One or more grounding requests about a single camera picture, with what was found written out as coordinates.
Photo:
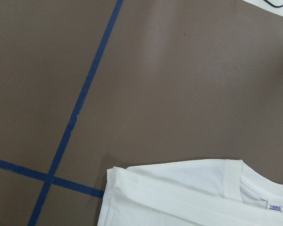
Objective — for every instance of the white long-sleeve printed shirt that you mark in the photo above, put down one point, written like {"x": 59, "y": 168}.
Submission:
{"x": 209, "y": 192}

